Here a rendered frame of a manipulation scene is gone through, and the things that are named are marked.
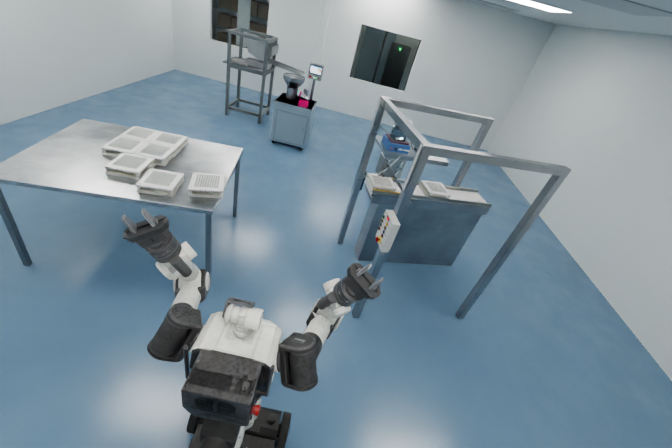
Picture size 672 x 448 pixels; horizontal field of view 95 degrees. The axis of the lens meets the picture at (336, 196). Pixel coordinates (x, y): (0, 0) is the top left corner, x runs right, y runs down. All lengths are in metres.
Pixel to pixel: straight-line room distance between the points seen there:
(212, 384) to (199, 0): 8.05
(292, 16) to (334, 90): 1.80
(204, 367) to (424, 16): 7.40
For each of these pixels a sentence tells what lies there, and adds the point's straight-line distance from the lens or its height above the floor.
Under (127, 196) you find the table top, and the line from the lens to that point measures 2.64.
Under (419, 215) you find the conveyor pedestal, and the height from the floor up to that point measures 0.70.
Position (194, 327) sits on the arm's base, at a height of 1.37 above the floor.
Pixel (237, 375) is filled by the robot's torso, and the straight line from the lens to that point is 1.10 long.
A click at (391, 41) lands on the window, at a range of 7.81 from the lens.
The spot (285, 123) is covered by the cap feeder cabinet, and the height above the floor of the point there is 0.42.
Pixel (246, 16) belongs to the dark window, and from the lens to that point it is 8.26.
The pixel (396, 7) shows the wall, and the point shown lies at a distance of 7.68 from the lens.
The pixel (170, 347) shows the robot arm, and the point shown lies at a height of 1.31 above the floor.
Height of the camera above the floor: 2.36
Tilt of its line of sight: 32 degrees down
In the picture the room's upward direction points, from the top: 15 degrees clockwise
